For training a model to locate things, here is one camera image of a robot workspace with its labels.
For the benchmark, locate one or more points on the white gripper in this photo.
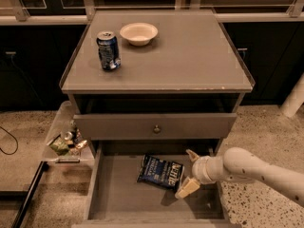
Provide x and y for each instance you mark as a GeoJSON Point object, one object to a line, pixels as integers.
{"type": "Point", "coordinates": [199, 169]}

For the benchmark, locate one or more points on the blue Kettle chip bag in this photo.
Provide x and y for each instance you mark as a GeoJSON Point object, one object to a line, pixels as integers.
{"type": "Point", "coordinates": [165, 174]}

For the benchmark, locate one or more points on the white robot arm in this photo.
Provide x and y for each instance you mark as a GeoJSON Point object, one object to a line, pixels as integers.
{"type": "Point", "coordinates": [240, 165]}

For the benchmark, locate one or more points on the round brass drawer knob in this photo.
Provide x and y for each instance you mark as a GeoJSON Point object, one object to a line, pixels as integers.
{"type": "Point", "coordinates": [156, 129]}

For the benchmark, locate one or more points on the grey wooden drawer cabinet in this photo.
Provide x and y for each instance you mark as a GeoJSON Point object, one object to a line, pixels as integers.
{"type": "Point", "coordinates": [190, 67]}

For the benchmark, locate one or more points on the open grey middle drawer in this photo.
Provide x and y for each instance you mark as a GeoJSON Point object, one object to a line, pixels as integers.
{"type": "Point", "coordinates": [117, 200]}

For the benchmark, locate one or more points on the grey top drawer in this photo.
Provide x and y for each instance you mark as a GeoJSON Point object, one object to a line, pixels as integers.
{"type": "Point", "coordinates": [140, 126]}

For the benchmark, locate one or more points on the silver can in bin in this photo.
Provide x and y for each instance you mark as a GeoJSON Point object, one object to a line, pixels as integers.
{"type": "Point", "coordinates": [68, 136]}

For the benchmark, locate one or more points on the clear plastic bin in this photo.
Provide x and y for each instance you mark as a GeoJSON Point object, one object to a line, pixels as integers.
{"type": "Point", "coordinates": [79, 147]}

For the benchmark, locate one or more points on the green snack packet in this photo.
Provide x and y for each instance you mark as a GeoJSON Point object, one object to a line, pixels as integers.
{"type": "Point", "coordinates": [59, 146]}

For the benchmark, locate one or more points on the white paper bowl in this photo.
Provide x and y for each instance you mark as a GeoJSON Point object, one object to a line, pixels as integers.
{"type": "Point", "coordinates": [138, 34]}

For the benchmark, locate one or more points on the blue soda can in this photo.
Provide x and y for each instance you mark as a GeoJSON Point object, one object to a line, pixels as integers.
{"type": "Point", "coordinates": [108, 50]}

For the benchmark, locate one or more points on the black floor rail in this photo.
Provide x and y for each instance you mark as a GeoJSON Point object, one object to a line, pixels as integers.
{"type": "Point", "coordinates": [43, 166]}

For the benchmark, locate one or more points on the white railing frame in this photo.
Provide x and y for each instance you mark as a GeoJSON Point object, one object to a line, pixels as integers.
{"type": "Point", "coordinates": [77, 11]}

